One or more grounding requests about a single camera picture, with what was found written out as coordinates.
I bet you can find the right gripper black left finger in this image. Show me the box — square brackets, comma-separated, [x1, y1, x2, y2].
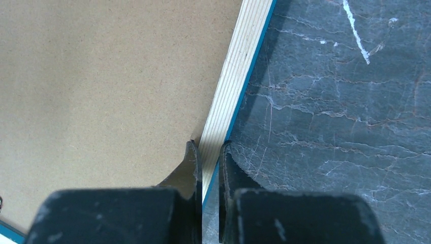
[25, 140, 202, 243]

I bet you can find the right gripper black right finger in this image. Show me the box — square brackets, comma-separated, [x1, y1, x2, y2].
[219, 141, 385, 243]

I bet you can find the blue picture frame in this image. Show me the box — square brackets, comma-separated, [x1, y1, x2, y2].
[1, 1, 276, 243]

